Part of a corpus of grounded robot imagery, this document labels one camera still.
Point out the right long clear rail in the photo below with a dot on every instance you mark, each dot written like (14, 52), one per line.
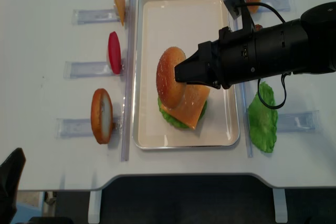
(245, 110)

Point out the green lettuce leaf right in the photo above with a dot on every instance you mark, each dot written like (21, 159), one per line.
(262, 125)

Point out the upright brown meat patty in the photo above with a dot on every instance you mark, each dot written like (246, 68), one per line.
(258, 27)

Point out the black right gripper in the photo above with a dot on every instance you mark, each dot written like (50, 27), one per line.
(223, 63)

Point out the cheese slice on burger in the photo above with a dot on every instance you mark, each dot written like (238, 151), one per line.
(191, 105)

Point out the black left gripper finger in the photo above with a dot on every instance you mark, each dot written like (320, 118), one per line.
(11, 171)

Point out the clear holder near right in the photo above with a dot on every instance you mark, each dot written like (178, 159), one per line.
(299, 122)

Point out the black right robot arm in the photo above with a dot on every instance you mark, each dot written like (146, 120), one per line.
(304, 45)

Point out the lettuce leaf on burger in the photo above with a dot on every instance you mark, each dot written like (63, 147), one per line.
(175, 122)

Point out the white rectangular tray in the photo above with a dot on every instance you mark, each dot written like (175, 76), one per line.
(185, 24)

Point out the clear holder near left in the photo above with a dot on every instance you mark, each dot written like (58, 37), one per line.
(73, 128)

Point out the clear holder middle left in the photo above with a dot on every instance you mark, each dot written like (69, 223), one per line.
(75, 70)

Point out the clear holder far right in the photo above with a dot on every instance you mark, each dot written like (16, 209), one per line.
(281, 5)

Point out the long clear rail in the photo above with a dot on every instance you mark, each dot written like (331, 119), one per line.
(127, 109)
(245, 110)

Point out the left long clear rail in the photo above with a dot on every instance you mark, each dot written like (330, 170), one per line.
(127, 109)

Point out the red tomato slice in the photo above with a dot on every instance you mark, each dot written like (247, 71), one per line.
(114, 53)

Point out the sesame top bun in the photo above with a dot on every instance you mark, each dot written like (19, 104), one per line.
(169, 91)

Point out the left bun half upright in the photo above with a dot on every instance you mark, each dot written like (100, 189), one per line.
(101, 116)

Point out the clear holder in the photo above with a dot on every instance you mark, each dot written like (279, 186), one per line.
(81, 17)
(281, 5)
(73, 128)
(75, 70)
(299, 122)

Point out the black chair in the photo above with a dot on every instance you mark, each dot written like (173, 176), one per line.
(187, 199)

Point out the clear holder far left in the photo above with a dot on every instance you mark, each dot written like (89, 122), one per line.
(81, 17)

